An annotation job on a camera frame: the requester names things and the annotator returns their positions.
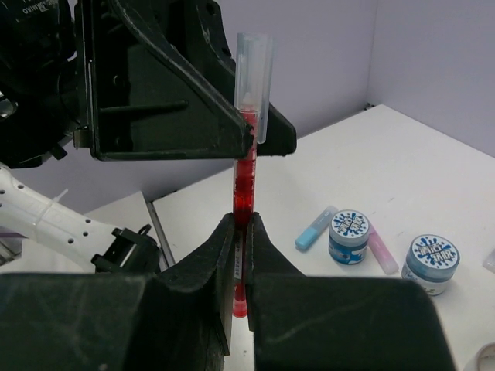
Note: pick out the pink highlighter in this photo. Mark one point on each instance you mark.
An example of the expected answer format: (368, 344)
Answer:
(382, 254)

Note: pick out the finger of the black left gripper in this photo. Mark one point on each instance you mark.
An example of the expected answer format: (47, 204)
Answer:
(281, 136)

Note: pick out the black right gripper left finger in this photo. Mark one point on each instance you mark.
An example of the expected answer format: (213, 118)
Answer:
(179, 319)

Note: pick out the clear red pen cap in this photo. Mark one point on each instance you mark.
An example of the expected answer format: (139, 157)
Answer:
(254, 61)

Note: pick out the blue highlighter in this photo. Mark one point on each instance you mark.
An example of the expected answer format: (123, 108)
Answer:
(312, 232)

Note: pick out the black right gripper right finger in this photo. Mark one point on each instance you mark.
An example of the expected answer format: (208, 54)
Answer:
(336, 323)

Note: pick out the red gel pen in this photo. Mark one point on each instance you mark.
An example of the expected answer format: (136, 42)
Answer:
(243, 201)

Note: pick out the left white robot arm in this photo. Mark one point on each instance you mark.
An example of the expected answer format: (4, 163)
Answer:
(94, 246)

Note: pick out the blue paint jar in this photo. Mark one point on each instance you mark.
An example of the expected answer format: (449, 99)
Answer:
(431, 262)
(349, 232)

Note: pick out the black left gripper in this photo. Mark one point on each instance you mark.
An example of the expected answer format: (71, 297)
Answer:
(127, 80)

